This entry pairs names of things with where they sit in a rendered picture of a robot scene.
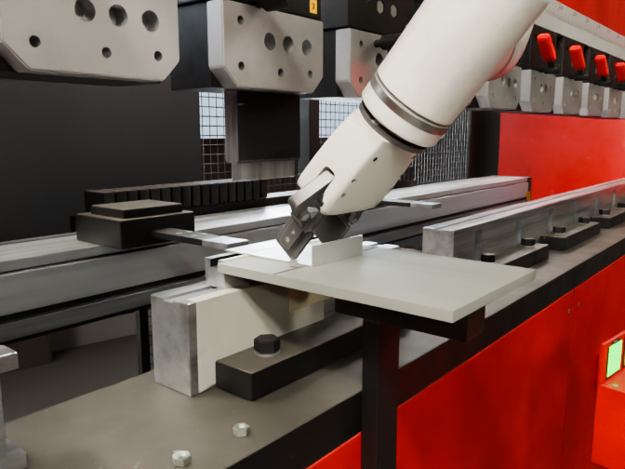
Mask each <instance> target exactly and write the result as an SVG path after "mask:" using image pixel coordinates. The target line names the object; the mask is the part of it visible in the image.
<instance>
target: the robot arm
mask: <svg viewBox="0 0 625 469"><path fill-rule="evenodd" d="M550 1H551V0H424V1H423V3H422V4H421V6H420V7H419V9H418V11H417V12H416V13H415V15H414V16H413V18H412V19H411V21H410V22H409V23H408V24H407V26H406V28H405V29H404V31H403V32H402V34H401V35H400V36H399V38H398V39H397V41H396V42H395V44H394V45H393V47H392V49H391V50H390V52H389V53H388V55H387V56H386V58H385V59H384V61H383V62H382V63H381V65H380V66H379V67H378V69H377V70H376V72H375V73H374V75H373V76H372V78H371V79H370V81H369V82H368V84H367V85H366V87H365V89H364V90H363V91H362V98H363V100H362V101H361V103H360V104H359V109H357V110H354V111H353V112H352V113H351V114H350V115H349V116H348V117H347V118H346V119H345V120H344V121H343V122H342V123H341V124H340V125H339V126H338V128H337V129H336V130H335V131H334V132H333V133H332V135H331V136H330V137H329V138H328V139H327V141H326V142H325V143H324V145H323V146H322V147H321V149H320V150H319V151H318V152H317V154H316V155H315V156H314V158H313V159H312V161H311V162H310V163H309V165H308V166H307V167H306V168H305V169H304V171H303V172H302V174H301V175H300V177H299V179H298V186H299V187H300V188H301V189H300V190H299V191H297V192H296V193H295V194H293V195H292V196H290V197H289V198H288V200H287V201H288V204H289V205H290V207H291V212H290V215H291V217H290V218H289V220H288V221H287V222H286V224H285V226H284V227H283V229H282V230H281V231H280V233H279V234H278V236H277V237H276V241H277V243H278V244H279V245H280V246H281V248H282V249H283V250H284V252H285V253H286V254H287V256H288V257H289V258H290V259H291V260H295V259H297V258H298V256H299V255H300V253H301V252H302V251H303V250H304V249H305V248H306V246H307V245H308V244H309V242H310V241H311V240H312V238H313V237H314V235H316V237H317V238H318V239H319V240H320V241H321V243H326V242H330V241H335V240H339V239H342V238H343V236H345V235H346V234H347V232H348V231H349V230H350V228H351V226H350V225H353V224H355V223H357V222H358V220H359V219H360V217H361V215H362V213H363V212H364V211H365V210H368V209H369V208H373V207H374V206H376V205H377V204H379V203H380V202H381V201H382V199H383V198H384V197H385V196H386V195H387V194H388V193H389V191H390V190H391V189H392V188H393V186H394V185H395V184H396V183H397V182H398V181H399V179H400V178H401V176H402V175H403V174H404V172H405V171H406V169H407V168H408V166H409V165H410V163H411V162H412V160H413V159H414V157H415V156H416V154H421V153H423V152H424V151H425V149H426V148H427V147H433V146H434V145H435V144H436V143H437V142H438V141H439V140H440V139H442V138H443V137H444V135H445V134H446V131H447V130H448V129H449V128H450V126H451V125H452V124H453V123H454V121H455V120H456V119H457V118H458V116H459V115H460V114H461V113H462V111H463V110H464V109H465V108H466V106H467V105H468V104H469V103H470V101H471V100H472V99H473V97H474V96H475V95H476V94H477V93H478V91H479V90H480V89H481V88H482V86H483V85H484V84H485V83H486V82H489V81H492V80H496V79H498V78H501V77H502V76H503V75H505V74H506V73H508V72H509V71H510V70H511V69H512V68H513V67H514V66H515V64H516V63H517V62H518V60H520V58H521V57H522V55H523V53H524V51H525V47H526V45H527V42H528V40H529V37H530V35H531V32H532V29H533V26H534V23H535V21H536V20H537V18H538V17H539V16H540V14H541V13H542V12H543V11H544V10H545V8H546V7H547V6H548V4H549V3H550ZM320 195H322V196H323V197H324V198H323V202H324V204H323V202H322V201H321V200H320V199H319V198H318V197H319V196H320ZM311 203H313V204H314V206H315V207H316V208H317V209H318V210H319V212H318V213H317V214H316V215H315V216H314V217H313V218H312V217H311V213H310V212H309V211H308V206H309V205H310V204H311ZM349 224H350V225H349Z"/></svg>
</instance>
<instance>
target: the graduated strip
mask: <svg viewBox="0 0 625 469"><path fill-rule="evenodd" d="M544 12H546V13H548V14H551V15H553V16H554V17H556V18H558V19H560V20H564V21H566V22H568V23H570V24H572V25H575V26H577V27H579V28H580V29H582V30H584V31H586V32H589V33H591V34H594V35H596V36H598V37H601V38H603V39H604V40H606V41H608V42H610V43H613V44H615V45H617V46H619V47H622V48H625V36H623V35H621V34H619V33H616V32H614V31H612V30H611V29H609V28H607V27H605V26H604V25H602V24H600V23H598V22H596V21H594V20H592V19H590V18H588V17H586V16H584V15H582V14H580V13H578V12H577V11H576V10H574V9H572V8H570V7H567V6H565V5H563V4H562V3H560V2H558V1H556V0H551V1H550V3H549V4H548V6H547V7H546V8H545V10H544Z"/></svg>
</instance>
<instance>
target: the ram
mask: <svg viewBox="0 0 625 469"><path fill-rule="evenodd" d="M556 1H558V2H560V3H562V4H563V5H565V6H567V7H570V8H572V9H574V10H576V11H577V12H578V13H580V14H582V15H584V16H586V17H588V18H590V19H592V20H594V21H596V22H598V23H600V24H602V25H604V26H605V27H607V28H609V29H611V30H612V31H614V32H616V33H618V34H621V35H623V36H625V0H556ZM534 24H536V25H538V26H540V27H543V28H545V29H548V30H550V31H553V32H555V33H557V36H566V37H568V38H571V39H573V40H576V41H578V42H580V43H582V44H584V46H585V47H594V48H596V49H599V50H601V51H603V52H605V53H606V55H613V56H615V57H618V58H620V59H623V60H624V61H625V48H622V47H619V46H617V45H615V44H613V43H610V42H608V41H606V40H604V39H603V38H601V37H598V36H596V35H594V34H592V33H589V32H586V31H584V30H582V29H580V28H579V27H577V26H575V25H572V24H570V23H568V22H566V21H564V20H560V19H558V18H556V17H554V16H553V15H551V14H548V13H546V12H544V11H543V12H542V13H541V14H540V16H539V17H538V18H537V20H536V21H535V23H534Z"/></svg>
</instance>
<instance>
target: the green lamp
mask: <svg viewBox="0 0 625 469"><path fill-rule="evenodd" d="M621 347H622V340H621V341H619V342H617V343H615V344H614V345H612V346H610V347H609V358H608V369H607V377H609V376H610V375H612V374H613V373H614V372H616V371H617V370H619V368H620V358H621Z"/></svg>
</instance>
